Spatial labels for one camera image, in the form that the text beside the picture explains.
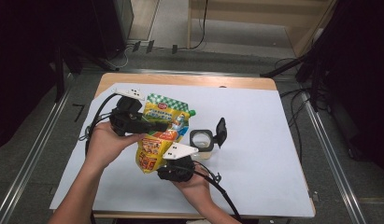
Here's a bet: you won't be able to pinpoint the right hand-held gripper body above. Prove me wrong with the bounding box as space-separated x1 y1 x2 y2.
156 142 200 183

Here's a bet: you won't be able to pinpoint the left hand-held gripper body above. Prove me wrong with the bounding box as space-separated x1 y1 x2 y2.
109 88 151 137

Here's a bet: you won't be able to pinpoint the yellow green spouted pouch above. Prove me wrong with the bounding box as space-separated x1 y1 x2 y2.
135 92 197 175

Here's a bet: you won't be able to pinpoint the clear jar with black lid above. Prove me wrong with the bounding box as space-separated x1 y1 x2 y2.
189 117 228 161

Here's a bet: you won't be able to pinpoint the person's right hand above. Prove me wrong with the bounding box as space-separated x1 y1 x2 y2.
172 171 213 203

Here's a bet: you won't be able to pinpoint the person's left hand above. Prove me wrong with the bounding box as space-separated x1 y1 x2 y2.
84 121 147 173

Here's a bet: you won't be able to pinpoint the wooden table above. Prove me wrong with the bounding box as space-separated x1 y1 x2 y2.
52 72 317 220

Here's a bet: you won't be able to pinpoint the black metal stand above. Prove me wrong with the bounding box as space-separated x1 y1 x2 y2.
52 40 121 104
259 29 340 113

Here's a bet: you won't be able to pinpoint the white paper sheet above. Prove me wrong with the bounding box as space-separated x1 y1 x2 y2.
49 82 316 218

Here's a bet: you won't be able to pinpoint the black cabinet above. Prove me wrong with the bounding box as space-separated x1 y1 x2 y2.
91 0 135 62

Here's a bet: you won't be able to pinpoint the dark curtain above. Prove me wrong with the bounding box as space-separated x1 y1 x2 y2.
0 0 97 153
317 0 384 176

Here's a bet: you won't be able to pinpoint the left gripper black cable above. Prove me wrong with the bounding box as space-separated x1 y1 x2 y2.
78 92 122 157

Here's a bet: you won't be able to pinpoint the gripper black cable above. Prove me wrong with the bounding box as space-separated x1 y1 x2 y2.
192 160 244 224
78 92 122 157

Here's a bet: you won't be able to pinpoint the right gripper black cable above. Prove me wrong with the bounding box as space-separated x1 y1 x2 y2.
192 160 244 224

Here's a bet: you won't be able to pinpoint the white floor cable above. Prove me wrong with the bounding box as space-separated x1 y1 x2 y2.
107 46 133 70

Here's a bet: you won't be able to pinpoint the metal floor rail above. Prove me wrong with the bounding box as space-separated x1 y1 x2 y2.
300 90 368 224
0 76 75 224

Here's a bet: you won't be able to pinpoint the thin black hanging cable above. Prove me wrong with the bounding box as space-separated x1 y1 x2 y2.
177 0 210 51

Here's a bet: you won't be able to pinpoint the black floor cables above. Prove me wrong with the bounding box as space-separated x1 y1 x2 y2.
274 56 319 164

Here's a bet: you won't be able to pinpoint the light wooden furniture frame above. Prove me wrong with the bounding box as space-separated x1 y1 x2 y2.
187 0 340 59

